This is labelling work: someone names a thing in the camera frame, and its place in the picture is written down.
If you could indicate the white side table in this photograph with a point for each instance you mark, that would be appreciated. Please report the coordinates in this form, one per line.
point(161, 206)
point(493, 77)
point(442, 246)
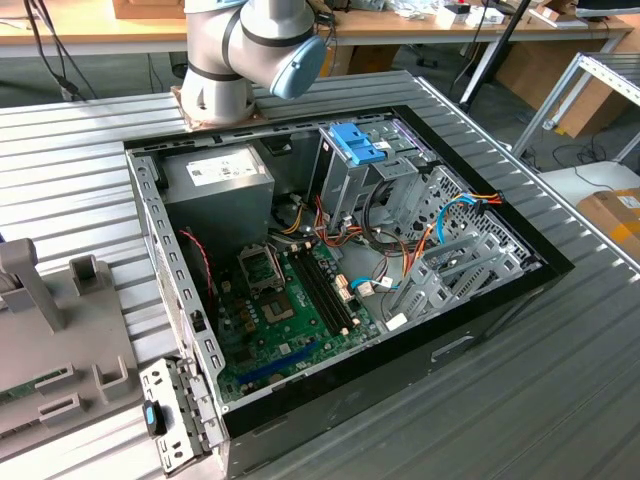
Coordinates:
point(590, 175)

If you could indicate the grey parts rack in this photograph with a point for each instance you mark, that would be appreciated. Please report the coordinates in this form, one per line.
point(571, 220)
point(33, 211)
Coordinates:
point(60, 350)

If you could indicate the black PC case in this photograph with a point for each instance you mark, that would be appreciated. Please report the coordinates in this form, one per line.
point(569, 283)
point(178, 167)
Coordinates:
point(400, 380)

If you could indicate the white boxes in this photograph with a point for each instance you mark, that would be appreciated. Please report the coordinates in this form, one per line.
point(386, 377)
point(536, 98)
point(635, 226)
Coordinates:
point(480, 17)

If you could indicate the black monitor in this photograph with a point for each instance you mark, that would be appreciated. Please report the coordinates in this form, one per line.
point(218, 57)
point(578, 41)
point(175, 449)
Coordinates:
point(607, 6)

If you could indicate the black stand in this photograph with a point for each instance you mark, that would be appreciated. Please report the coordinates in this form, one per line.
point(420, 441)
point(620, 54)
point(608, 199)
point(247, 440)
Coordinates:
point(500, 42)

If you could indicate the black blue latch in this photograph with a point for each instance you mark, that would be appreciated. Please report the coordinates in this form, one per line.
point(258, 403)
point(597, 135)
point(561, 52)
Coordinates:
point(151, 417)

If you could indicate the large cardboard box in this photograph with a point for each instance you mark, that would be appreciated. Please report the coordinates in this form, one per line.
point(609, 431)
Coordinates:
point(540, 75)

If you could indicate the green motherboard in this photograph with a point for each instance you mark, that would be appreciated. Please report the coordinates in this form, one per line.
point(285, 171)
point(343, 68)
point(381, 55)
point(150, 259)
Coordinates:
point(300, 350)

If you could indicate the green RAM stick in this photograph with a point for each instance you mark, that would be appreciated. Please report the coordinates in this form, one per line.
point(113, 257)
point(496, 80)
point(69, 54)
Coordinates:
point(17, 392)

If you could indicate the blue expansion slot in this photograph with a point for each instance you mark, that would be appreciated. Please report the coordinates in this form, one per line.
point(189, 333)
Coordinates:
point(277, 364)

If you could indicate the aluminium frame rack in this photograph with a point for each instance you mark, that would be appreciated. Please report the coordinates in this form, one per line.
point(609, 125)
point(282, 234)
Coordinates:
point(612, 67)

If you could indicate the metal drive cage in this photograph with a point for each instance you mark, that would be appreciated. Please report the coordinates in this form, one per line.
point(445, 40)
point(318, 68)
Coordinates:
point(345, 190)

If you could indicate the metal disk bay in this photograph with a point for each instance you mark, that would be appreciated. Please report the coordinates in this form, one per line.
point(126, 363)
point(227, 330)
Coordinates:
point(450, 285)

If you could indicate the brown base plate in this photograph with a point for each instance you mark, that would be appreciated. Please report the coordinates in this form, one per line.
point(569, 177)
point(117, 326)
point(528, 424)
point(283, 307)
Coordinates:
point(255, 120)

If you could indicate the grey power supply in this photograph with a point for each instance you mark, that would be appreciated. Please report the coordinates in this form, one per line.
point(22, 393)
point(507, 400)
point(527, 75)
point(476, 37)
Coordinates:
point(215, 200)

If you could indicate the white papers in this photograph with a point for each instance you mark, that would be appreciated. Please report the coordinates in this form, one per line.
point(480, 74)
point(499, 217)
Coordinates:
point(400, 6)

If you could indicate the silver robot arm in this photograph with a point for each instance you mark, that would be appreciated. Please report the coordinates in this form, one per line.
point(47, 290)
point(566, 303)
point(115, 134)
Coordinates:
point(215, 65)

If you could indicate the labelled cardboard box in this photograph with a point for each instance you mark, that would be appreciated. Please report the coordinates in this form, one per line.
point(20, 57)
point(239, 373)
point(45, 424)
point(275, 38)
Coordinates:
point(617, 215)

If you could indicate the small cardboard box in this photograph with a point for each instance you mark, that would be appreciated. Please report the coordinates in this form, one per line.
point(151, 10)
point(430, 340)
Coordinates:
point(132, 7)

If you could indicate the black RAM slot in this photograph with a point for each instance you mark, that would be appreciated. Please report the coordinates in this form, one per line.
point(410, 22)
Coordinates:
point(316, 292)
point(331, 292)
point(339, 292)
point(324, 292)

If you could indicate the empty blue drive carrier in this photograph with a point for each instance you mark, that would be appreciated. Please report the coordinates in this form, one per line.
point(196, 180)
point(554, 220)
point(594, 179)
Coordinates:
point(357, 142)

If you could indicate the white tag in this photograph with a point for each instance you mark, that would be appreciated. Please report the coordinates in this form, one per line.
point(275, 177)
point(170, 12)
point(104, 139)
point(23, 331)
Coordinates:
point(395, 322)

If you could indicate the wooden desk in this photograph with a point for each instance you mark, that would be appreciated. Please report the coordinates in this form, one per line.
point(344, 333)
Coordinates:
point(100, 27)

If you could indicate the stacked books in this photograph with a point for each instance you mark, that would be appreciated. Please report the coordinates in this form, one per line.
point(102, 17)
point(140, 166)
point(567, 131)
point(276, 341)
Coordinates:
point(557, 17)

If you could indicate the CPU socket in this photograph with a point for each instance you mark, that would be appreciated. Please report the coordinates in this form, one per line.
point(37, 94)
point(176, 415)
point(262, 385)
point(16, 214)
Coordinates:
point(277, 310)

